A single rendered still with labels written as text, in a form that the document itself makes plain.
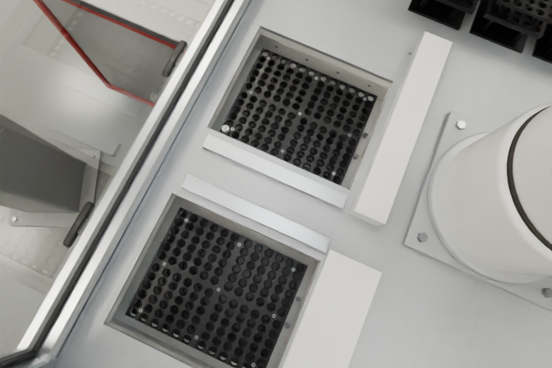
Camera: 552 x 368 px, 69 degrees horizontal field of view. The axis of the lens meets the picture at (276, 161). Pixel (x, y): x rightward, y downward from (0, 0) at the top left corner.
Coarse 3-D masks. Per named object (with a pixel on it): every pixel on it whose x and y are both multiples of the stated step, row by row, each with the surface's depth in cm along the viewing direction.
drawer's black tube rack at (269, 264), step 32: (192, 224) 66; (160, 256) 64; (192, 256) 62; (224, 256) 65; (256, 256) 66; (160, 288) 64; (192, 288) 61; (224, 288) 61; (256, 288) 64; (288, 288) 61; (160, 320) 59; (192, 320) 60; (224, 320) 63; (256, 320) 60; (224, 352) 62; (256, 352) 59
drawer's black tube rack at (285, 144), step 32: (288, 64) 71; (256, 96) 69; (288, 96) 73; (320, 96) 70; (352, 96) 70; (256, 128) 68; (288, 128) 68; (320, 128) 71; (352, 128) 68; (288, 160) 70; (320, 160) 67
